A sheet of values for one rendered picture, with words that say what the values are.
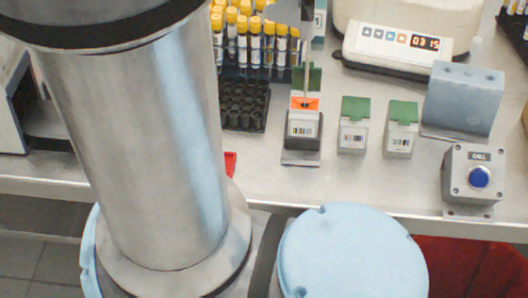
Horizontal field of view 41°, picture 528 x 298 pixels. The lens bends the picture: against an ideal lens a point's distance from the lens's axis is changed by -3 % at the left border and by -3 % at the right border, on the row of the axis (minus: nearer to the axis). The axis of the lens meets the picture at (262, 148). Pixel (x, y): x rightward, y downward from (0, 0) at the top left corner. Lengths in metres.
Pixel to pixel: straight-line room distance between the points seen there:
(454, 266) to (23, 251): 1.15
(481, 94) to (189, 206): 0.65
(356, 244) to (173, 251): 0.15
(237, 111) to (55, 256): 1.10
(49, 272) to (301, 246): 1.51
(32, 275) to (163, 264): 1.53
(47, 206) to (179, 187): 1.39
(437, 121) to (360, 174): 0.14
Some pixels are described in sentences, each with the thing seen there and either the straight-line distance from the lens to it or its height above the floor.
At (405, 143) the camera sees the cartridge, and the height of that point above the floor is 0.91.
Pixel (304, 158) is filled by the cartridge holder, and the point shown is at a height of 0.89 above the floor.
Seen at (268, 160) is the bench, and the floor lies 0.88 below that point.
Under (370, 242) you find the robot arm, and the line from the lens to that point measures 0.55.
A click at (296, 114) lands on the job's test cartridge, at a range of 0.96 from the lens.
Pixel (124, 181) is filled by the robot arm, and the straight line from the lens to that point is 0.39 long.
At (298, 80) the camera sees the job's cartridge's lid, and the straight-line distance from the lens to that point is 0.97.
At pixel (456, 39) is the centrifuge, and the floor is 0.93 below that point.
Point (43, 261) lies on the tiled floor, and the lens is 2.02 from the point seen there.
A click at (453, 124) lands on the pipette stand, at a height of 0.90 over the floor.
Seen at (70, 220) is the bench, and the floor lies 0.27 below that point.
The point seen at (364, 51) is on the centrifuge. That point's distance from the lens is 1.12.
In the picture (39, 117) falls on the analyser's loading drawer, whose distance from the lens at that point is 1.04.
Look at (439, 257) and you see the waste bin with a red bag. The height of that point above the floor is 0.38.
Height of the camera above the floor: 1.62
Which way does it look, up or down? 48 degrees down
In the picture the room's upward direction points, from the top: straight up
